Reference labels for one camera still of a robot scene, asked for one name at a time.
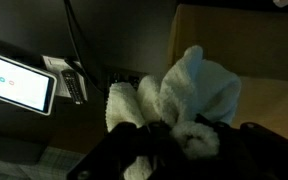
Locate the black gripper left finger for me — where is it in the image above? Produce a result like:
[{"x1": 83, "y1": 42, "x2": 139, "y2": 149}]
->
[{"x1": 66, "y1": 121, "x2": 170, "y2": 180}]

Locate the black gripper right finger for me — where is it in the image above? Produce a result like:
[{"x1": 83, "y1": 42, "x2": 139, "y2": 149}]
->
[{"x1": 150, "y1": 114, "x2": 288, "y2": 180}]

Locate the white towel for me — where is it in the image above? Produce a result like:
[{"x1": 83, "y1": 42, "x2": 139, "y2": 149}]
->
[{"x1": 104, "y1": 45, "x2": 243, "y2": 180}]

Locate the cardboard box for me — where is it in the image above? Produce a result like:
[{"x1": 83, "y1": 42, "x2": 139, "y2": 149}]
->
[{"x1": 169, "y1": 4, "x2": 288, "y2": 139}]

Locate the black remote control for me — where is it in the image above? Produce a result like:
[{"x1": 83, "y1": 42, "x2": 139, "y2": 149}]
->
[{"x1": 61, "y1": 69, "x2": 84, "y2": 105}]

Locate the white tablet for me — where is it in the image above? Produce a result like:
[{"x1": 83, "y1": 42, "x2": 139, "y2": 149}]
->
[{"x1": 0, "y1": 54, "x2": 57, "y2": 116}]

